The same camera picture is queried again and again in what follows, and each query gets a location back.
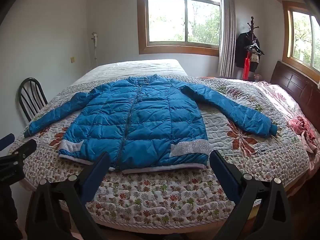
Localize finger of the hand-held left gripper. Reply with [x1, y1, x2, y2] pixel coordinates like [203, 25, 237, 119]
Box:
[0, 139, 38, 166]
[0, 133, 15, 152]

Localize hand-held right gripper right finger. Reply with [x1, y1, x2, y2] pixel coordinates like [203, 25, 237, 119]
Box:
[209, 150, 292, 240]

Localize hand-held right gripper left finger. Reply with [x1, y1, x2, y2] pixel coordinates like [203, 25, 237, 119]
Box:
[25, 152, 111, 240]

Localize blue puffer jacket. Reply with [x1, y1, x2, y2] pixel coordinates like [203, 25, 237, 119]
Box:
[24, 74, 278, 175]

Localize black clothes hangers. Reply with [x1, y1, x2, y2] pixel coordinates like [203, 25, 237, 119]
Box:
[244, 42, 265, 56]

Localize floral quilted bedspread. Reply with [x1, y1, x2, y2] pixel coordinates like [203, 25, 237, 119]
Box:
[7, 74, 320, 227]

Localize pink crumpled cloth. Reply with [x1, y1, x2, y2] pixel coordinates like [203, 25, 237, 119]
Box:
[287, 116, 320, 156]

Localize red hanging item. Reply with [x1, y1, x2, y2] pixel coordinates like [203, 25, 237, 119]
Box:
[242, 51, 251, 80]

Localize dark wooden headboard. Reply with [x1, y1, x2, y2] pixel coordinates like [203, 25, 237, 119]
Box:
[269, 60, 320, 133]

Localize black hanging garment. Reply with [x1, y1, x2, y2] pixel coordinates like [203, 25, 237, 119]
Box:
[235, 32, 261, 73]

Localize grey pleated curtain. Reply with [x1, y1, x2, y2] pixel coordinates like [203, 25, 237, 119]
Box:
[216, 0, 237, 78]

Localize dark wooden coat rack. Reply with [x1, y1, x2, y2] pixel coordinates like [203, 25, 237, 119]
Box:
[246, 16, 259, 81]

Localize small wooden framed window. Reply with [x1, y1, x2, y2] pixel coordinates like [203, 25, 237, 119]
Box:
[282, 0, 320, 85]

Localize large wooden framed window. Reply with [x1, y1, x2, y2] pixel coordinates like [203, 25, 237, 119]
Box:
[137, 0, 237, 57]

